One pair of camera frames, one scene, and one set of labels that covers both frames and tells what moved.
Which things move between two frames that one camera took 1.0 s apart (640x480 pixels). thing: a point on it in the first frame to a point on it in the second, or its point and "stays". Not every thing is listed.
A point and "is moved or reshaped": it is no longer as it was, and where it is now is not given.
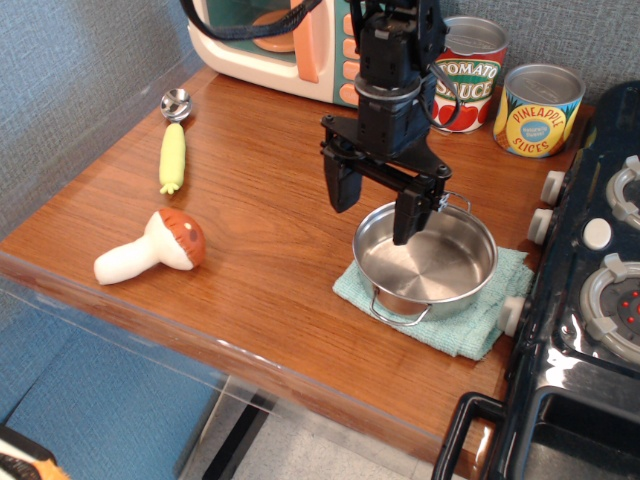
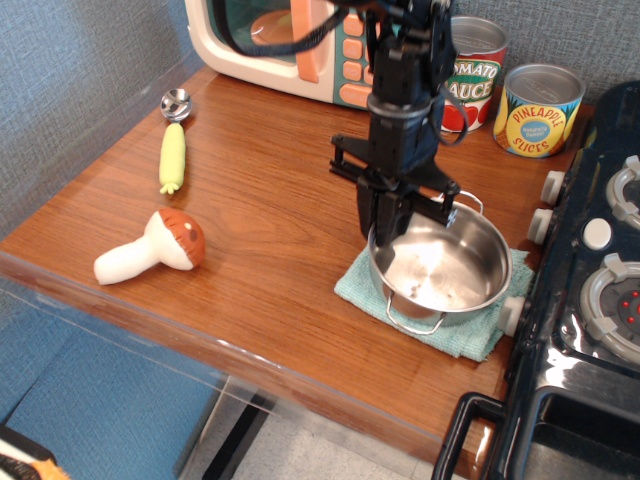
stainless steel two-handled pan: x=452 y=256 is moved or reshaped
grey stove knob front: x=510 y=314 stays
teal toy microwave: x=318 y=59 stays
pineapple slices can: x=538 y=109 stays
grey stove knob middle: x=539 y=225 stays
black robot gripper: x=389 y=138 to x=401 y=147
